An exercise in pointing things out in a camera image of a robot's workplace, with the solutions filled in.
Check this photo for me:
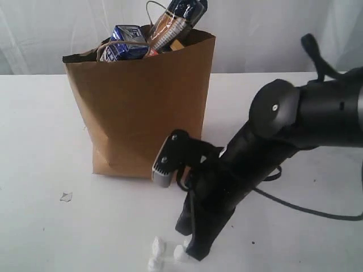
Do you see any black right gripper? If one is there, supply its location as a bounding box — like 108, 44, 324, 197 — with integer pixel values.
175, 147, 252, 261

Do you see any white wad bottom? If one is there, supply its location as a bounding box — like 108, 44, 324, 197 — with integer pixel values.
147, 257, 164, 272

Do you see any spaghetti packet dark blue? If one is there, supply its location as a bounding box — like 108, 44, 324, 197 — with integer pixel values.
147, 1, 208, 52

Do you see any brown stand-up pouch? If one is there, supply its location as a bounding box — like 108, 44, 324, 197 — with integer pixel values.
145, 49, 158, 58

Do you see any clear nut jar gold lid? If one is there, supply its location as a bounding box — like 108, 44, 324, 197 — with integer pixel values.
170, 39, 185, 51

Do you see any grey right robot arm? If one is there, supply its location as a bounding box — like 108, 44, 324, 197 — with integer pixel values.
175, 68, 362, 260

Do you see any brown paper bag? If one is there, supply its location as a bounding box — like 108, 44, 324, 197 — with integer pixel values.
62, 25, 216, 178

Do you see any clear plastic scrap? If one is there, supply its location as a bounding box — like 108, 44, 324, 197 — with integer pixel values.
60, 192, 73, 203

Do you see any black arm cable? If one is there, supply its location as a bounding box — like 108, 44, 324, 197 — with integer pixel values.
175, 33, 363, 222

